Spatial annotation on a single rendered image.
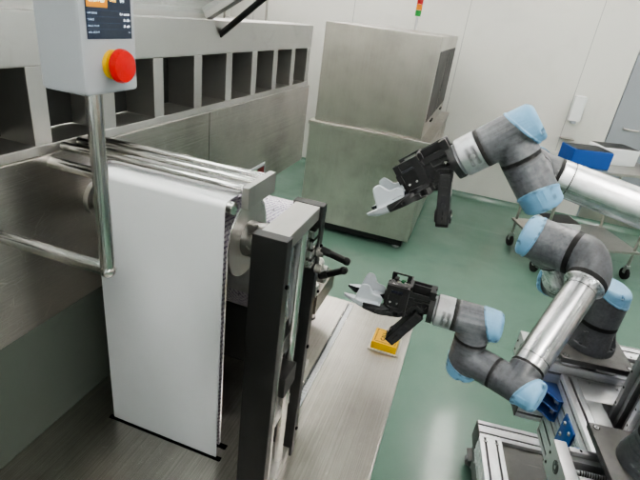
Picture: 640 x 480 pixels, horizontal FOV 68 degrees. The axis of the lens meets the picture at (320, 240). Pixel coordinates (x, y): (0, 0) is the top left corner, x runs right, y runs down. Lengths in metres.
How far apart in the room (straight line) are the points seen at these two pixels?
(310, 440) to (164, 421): 0.30
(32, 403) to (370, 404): 0.69
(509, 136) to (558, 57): 4.56
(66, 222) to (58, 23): 0.53
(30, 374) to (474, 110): 4.98
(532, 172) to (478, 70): 4.53
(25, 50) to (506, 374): 1.07
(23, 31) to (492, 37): 4.90
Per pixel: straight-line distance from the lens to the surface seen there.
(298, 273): 0.73
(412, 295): 1.12
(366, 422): 1.13
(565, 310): 1.24
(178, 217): 0.76
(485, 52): 5.43
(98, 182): 0.54
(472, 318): 1.12
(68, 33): 0.48
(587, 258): 1.31
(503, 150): 0.93
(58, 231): 0.95
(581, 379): 1.83
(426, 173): 0.95
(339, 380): 1.21
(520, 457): 2.22
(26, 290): 0.94
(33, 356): 1.02
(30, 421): 1.09
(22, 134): 0.91
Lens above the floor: 1.70
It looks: 26 degrees down
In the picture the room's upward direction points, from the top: 8 degrees clockwise
